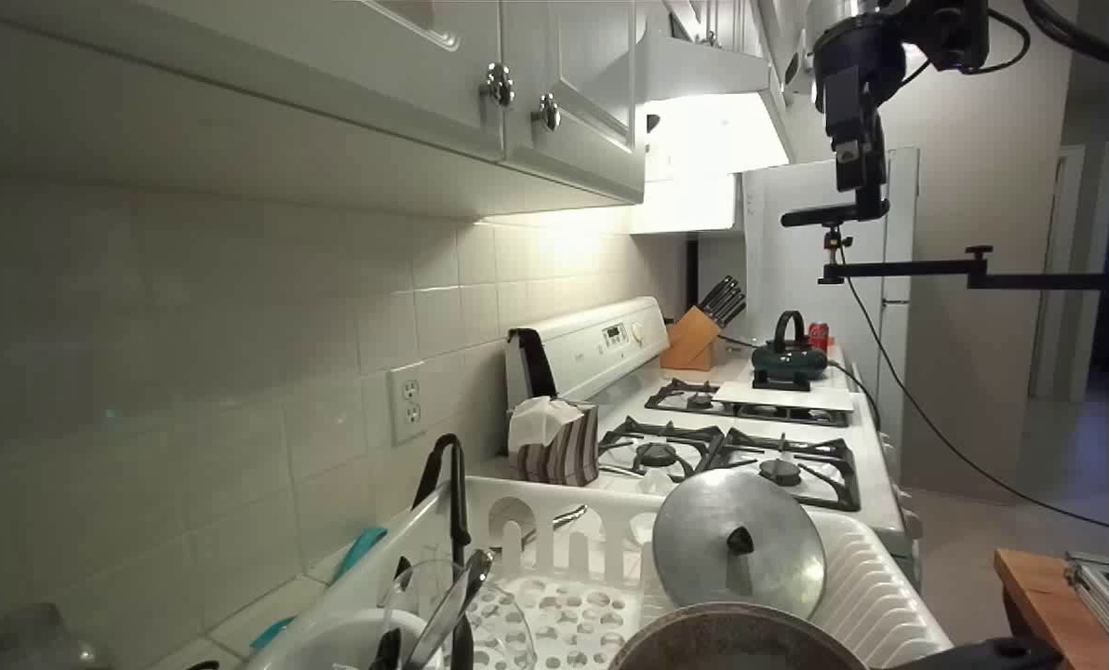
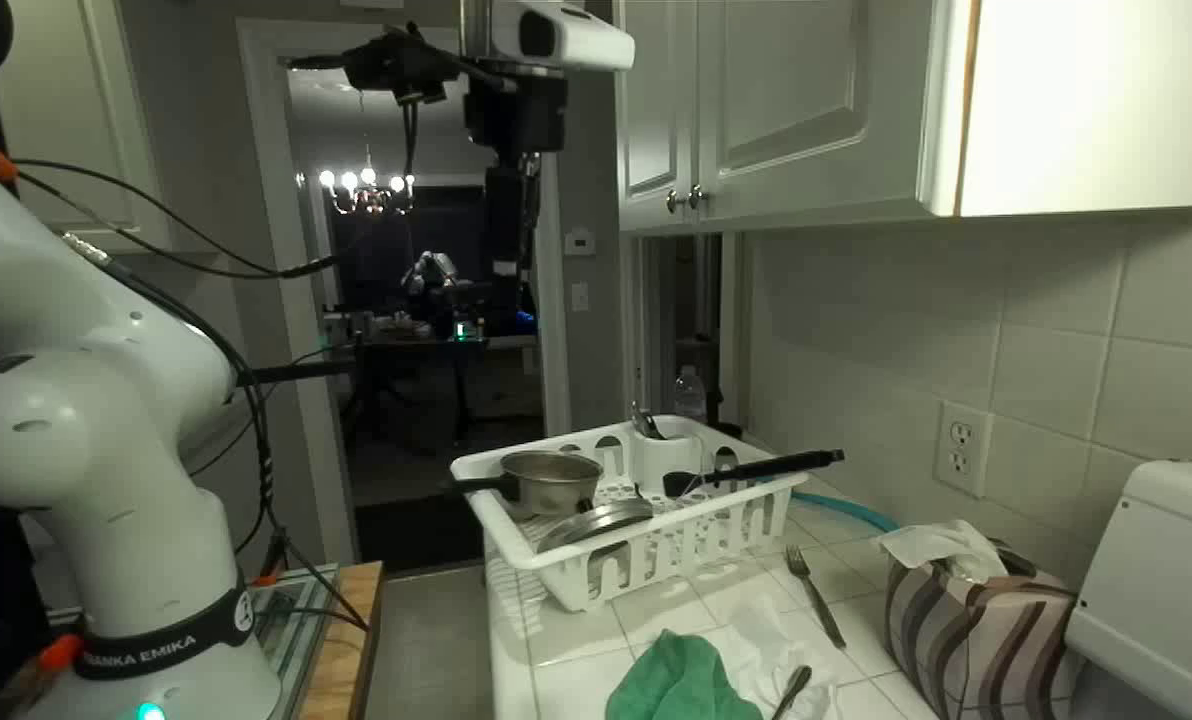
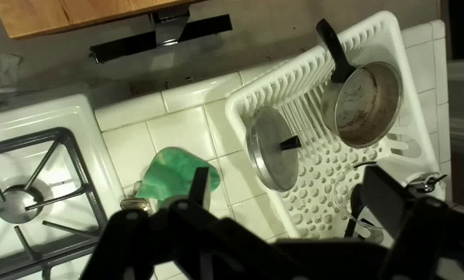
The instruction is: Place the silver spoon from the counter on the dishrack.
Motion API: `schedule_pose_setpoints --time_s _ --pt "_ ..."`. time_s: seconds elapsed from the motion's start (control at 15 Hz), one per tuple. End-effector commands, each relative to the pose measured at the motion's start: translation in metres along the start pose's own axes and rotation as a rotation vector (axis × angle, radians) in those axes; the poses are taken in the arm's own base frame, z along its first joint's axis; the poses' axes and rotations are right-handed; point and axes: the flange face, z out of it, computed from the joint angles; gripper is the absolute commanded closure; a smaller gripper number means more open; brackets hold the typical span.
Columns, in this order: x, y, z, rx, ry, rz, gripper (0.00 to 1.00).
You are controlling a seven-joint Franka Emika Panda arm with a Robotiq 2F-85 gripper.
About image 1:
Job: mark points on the wooden knife block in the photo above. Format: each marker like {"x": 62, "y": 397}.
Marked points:
{"x": 696, "y": 334}

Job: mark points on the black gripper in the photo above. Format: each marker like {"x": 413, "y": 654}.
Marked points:
{"x": 857, "y": 64}

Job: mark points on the steel cooking pot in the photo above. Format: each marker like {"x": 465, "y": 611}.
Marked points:
{"x": 730, "y": 638}

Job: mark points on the white range hood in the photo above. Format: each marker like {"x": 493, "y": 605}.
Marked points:
{"x": 702, "y": 124}

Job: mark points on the white plastic dish rack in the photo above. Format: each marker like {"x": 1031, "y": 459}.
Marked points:
{"x": 570, "y": 584}

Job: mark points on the white gas stove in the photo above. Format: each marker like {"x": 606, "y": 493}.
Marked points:
{"x": 659, "y": 425}

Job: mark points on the striped oven mitt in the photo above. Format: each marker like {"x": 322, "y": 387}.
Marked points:
{"x": 557, "y": 440}

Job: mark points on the black ladle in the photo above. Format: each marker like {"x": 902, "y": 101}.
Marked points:
{"x": 444, "y": 466}

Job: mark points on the teal handled utensil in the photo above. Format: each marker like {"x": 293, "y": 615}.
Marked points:
{"x": 350, "y": 557}

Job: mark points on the silver pot lid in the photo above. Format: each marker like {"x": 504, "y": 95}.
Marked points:
{"x": 728, "y": 535}

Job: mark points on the white upper cabinets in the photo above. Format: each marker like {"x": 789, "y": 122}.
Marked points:
{"x": 417, "y": 107}

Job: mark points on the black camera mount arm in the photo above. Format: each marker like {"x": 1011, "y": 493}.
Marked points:
{"x": 974, "y": 271}

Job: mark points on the wooden side table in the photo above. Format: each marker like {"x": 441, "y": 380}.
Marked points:
{"x": 1041, "y": 601}

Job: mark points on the white wall outlet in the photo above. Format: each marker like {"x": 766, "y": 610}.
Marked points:
{"x": 408, "y": 400}

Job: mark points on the white cup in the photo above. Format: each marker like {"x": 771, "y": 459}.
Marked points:
{"x": 350, "y": 642}

